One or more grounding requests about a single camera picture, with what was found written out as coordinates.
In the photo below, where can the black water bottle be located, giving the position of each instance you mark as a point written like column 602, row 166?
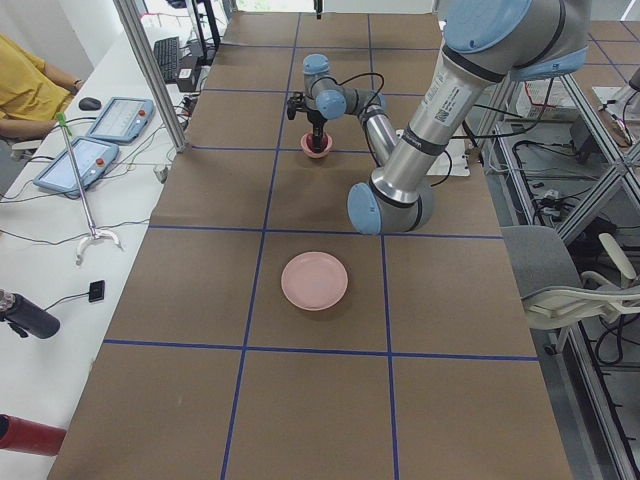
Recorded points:
column 26, row 318

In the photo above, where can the upper teach pendant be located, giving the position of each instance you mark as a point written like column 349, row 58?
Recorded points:
column 122, row 120

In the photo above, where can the pink plate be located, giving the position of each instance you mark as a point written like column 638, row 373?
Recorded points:
column 314, row 281

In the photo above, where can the lower teach pendant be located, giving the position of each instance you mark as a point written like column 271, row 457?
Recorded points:
column 92, row 156

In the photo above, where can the teach pendant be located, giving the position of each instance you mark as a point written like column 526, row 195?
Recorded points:
column 122, row 120
column 92, row 156

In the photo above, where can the person in yellow shirt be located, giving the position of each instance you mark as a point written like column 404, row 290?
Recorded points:
column 33, row 91

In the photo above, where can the aluminium frame post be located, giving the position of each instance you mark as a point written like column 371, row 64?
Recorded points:
column 142, row 50

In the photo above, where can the metal reacher grabber tool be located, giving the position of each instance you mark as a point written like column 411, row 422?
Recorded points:
column 95, row 234

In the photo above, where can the black small device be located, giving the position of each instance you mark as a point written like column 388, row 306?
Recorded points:
column 96, row 291

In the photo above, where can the red apple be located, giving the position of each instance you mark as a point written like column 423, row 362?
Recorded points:
column 315, row 144

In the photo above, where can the pink bowl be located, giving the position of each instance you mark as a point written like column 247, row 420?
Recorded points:
column 329, row 144

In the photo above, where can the grey office chair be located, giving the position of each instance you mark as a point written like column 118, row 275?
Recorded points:
column 555, row 296

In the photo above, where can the black computer mouse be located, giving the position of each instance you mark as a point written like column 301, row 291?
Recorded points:
column 89, row 104

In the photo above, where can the red water bottle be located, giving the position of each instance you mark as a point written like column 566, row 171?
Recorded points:
column 24, row 436

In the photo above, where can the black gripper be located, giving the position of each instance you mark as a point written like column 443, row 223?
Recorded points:
column 316, row 121

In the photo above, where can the black keyboard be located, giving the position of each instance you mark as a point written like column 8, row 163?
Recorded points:
column 167, row 55

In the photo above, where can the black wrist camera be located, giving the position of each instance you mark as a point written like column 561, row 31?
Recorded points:
column 295, row 103

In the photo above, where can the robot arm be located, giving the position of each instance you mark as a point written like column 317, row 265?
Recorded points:
column 483, row 43

